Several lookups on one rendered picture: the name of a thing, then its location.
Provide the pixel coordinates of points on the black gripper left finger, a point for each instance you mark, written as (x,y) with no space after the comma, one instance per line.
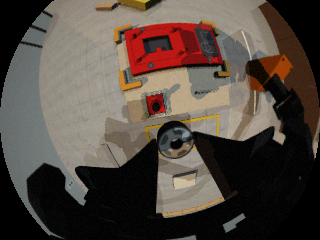
(137,178)

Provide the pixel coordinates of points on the yellow rectangular block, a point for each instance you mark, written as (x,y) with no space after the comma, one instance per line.
(142,4)

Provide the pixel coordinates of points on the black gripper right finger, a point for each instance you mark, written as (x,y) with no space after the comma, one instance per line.
(227,160)

